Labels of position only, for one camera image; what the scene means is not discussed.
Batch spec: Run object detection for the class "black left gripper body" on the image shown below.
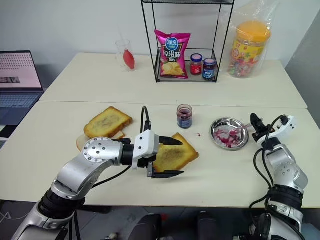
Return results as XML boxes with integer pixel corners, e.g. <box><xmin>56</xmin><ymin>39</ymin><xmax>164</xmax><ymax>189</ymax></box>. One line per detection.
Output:
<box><xmin>136</xmin><ymin>154</ymin><xmax>157</xmax><ymax>179</ymax></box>

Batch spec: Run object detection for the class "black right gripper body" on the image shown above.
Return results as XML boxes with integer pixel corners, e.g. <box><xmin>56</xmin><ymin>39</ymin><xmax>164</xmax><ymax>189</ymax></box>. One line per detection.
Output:
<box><xmin>251</xmin><ymin>124</ymin><xmax>279</xmax><ymax>144</ymax></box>

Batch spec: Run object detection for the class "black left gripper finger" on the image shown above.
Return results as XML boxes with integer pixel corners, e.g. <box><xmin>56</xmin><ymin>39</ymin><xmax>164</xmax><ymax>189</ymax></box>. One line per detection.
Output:
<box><xmin>158</xmin><ymin>135</ymin><xmax>184</xmax><ymax>147</ymax></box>
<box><xmin>151</xmin><ymin>170</ymin><xmax>185</xmax><ymax>180</ymax></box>

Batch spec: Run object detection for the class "small jam-smeared spoon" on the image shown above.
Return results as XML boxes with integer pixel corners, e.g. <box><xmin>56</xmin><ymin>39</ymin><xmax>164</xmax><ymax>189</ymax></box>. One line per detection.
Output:
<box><xmin>229</xmin><ymin>123</ymin><xmax>254</xmax><ymax>136</ymax></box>

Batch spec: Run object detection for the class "toasted bread slice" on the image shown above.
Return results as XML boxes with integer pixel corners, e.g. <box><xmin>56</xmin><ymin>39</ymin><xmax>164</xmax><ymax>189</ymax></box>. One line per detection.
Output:
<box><xmin>109</xmin><ymin>130</ymin><xmax>126</xmax><ymax>141</ymax></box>
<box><xmin>83</xmin><ymin>106</ymin><xmax>134</xmax><ymax>139</ymax></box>
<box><xmin>152</xmin><ymin>132</ymin><xmax>200</xmax><ymax>174</ymax></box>

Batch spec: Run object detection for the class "open glass jam jar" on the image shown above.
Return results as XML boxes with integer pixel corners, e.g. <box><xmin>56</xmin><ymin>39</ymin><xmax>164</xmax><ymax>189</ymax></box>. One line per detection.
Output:
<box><xmin>176</xmin><ymin>104</ymin><xmax>194</xmax><ymax>130</ymax></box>

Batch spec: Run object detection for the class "blue jam jar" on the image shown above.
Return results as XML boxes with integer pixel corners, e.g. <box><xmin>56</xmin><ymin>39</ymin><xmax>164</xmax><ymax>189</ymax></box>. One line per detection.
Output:
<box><xmin>201</xmin><ymin>58</ymin><xmax>216</xmax><ymax>82</ymax></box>

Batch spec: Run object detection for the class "red jam jar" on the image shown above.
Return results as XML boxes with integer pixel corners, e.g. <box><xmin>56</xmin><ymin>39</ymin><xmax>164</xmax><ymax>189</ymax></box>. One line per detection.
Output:
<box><xmin>190</xmin><ymin>53</ymin><xmax>203</xmax><ymax>76</ymax></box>

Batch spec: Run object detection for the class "round steel dish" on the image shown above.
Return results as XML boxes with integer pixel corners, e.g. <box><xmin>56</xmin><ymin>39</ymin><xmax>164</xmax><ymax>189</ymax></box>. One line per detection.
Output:
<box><xmin>209</xmin><ymin>117</ymin><xmax>250</xmax><ymax>150</ymax></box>

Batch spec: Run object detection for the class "dark rounded shape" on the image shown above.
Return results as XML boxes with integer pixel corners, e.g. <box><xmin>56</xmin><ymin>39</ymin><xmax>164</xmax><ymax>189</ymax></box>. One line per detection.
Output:
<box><xmin>131</xmin><ymin>212</ymin><xmax>164</xmax><ymax>240</ymax></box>
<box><xmin>196</xmin><ymin>210</ymin><xmax>219</xmax><ymax>240</ymax></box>

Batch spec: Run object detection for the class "orange-lidded candy jar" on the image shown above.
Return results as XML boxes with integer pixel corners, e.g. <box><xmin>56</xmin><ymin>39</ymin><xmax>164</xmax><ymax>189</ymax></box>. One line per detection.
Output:
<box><xmin>227</xmin><ymin>20</ymin><xmax>272</xmax><ymax>79</ymax></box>

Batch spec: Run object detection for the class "pink potato chips bag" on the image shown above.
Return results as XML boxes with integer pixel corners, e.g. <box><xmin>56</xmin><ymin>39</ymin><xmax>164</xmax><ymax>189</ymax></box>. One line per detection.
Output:
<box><xmin>154</xmin><ymin>29</ymin><xmax>192</xmax><ymax>80</ymax></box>

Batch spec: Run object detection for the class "red rubber bulb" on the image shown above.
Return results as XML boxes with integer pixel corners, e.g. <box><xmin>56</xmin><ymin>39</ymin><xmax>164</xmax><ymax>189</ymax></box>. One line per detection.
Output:
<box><xmin>123</xmin><ymin>48</ymin><xmax>136</xmax><ymax>70</ymax></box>

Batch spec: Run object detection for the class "clear drinking glass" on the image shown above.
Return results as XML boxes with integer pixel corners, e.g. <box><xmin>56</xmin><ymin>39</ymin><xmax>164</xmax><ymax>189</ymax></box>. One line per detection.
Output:
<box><xmin>115</xmin><ymin>38</ymin><xmax>133</xmax><ymax>73</ymax></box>

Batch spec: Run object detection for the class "candy jar in plastic bag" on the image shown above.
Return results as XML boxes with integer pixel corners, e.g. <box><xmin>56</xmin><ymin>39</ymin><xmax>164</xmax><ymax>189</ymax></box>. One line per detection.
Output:
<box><xmin>217</xmin><ymin>0</ymin><xmax>282</xmax><ymax>80</ymax></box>

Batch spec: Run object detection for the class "open laptop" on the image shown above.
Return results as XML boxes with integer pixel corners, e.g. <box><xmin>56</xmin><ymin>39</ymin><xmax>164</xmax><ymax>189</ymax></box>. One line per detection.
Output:
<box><xmin>0</xmin><ymin>50</ymin><xmax>45</xmax><ymax>126</ymax></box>

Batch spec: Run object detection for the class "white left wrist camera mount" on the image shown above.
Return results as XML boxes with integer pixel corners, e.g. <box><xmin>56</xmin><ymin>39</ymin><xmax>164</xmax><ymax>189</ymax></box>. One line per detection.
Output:
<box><xmin>131</xmin><ymin>129</ymin><xmax>161</xmax><ymax>171</ymax></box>

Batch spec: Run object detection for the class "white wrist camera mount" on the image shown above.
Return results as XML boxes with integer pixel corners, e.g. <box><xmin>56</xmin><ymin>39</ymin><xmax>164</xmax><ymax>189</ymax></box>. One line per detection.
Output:
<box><xmin>269</xmin><ymin>115</ymin><xmax>299</xmax><ymax>139</ymax></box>
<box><xmin>131</xmin><ymin>129</ymin><xmax>161</xmax><ymax>171</ymax></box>

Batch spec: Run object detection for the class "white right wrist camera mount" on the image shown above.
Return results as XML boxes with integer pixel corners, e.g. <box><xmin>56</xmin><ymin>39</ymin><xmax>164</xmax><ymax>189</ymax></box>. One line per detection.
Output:
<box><xmin>269</xmin><ymin>115</ymin><xmax>299</xmax><ymax>139</ymax></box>

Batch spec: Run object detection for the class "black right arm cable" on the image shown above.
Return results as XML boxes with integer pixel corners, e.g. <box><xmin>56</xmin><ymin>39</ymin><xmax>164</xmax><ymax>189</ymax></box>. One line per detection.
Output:
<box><xmin>248</xmin><ymin>114</ymin><xmax>288</xmax><ymax>221</ymax></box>

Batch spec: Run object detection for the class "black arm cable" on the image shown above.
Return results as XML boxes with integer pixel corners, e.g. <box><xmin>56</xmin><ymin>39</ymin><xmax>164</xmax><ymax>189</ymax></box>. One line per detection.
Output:
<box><xmin>92</xmin><ymin>105</ymin><xmax>153</xmax><ymax>188</ymax></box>
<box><xmin>248</xmin><ymin>114</ymin><xmax>288</xmax><ymax>221</ymax></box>

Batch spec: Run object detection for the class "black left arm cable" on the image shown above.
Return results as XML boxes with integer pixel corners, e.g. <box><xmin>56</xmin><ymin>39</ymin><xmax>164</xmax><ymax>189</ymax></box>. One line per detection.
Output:
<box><xmin>92</xmin><ymin>105</ymin><xmax>153</xmax><ymax>188</ymax></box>

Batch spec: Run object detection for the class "black wire shelf rack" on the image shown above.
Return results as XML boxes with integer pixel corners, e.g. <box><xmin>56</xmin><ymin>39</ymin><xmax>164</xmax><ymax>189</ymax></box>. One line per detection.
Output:
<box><xmin>140</xmin><ymin>0</ymin><xmax>236</xmax><ymax>84</ymax></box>

